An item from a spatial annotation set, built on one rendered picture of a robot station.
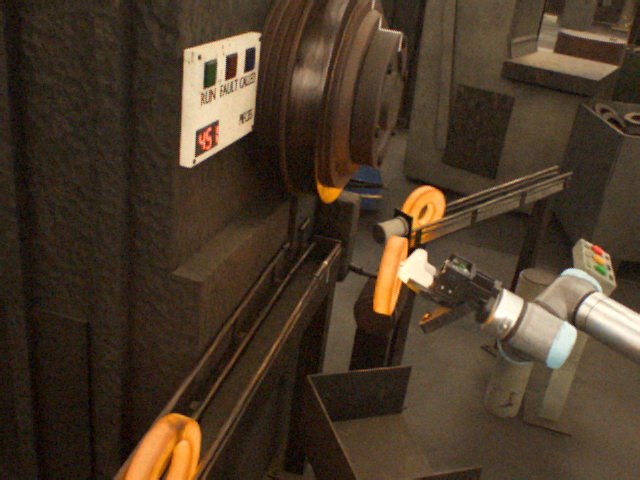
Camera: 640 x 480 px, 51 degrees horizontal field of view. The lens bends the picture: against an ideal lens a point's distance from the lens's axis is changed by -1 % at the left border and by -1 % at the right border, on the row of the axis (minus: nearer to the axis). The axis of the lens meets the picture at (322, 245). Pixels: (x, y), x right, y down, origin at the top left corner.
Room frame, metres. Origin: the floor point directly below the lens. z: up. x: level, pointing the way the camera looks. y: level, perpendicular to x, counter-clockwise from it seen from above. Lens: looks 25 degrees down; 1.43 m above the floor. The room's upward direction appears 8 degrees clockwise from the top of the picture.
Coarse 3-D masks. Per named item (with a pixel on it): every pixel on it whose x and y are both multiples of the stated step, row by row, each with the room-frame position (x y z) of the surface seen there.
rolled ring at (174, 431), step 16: (176, 416) 0.76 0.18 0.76; (160, 432) 0.72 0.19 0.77; (176, 432) 0.73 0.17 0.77; (192, 432) 0.78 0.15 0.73; (144, 448) 0.69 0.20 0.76; (160, 448) 0.69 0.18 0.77; (176, 448) 0.78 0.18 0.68; (192, 448) 0.78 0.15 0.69; (144, 464) 0.67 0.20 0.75; (160, 464) 0.69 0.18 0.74; (176, 464) 0.78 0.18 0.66; (192, 464) 0.78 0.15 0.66
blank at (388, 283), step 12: (396, 240) 1.18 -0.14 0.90; (384, 252) 1.15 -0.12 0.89; (396, 252) 1.15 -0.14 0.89; (384, 264) 1.13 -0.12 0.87; (396, 264) 1.13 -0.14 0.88; (384, 276) 1.12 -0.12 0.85; (396, 276) 1.13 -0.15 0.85; (384, 288) 1.11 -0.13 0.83; (396, 288) 1.19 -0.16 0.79; (384, 300) 1.11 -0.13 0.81; (384, 312) 1.13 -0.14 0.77
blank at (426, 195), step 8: (416, 192) 1.83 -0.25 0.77; (424, 192) 1.82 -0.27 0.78; (432, 192) 1.84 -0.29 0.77; (440, 192) 1.86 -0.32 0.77; (408, 200) 1.81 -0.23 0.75; (416, 200) 1.80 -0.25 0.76; (424, 200) 1.82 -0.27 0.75; (432, 200) 1.84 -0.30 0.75; (440, 200) 1.87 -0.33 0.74; (408, 208) 1.80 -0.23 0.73; (416, 208) 1.80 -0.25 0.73; (432, 208) 1.86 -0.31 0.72; (440, 208) 1.87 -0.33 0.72; (416, 216) 1.81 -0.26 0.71; (424, 216) 1.87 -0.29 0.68; (432, 216) 1.86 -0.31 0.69; (440, 216) 1.88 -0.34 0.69; (416, 224) 1.81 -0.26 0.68; (424, 224) 1.84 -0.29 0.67
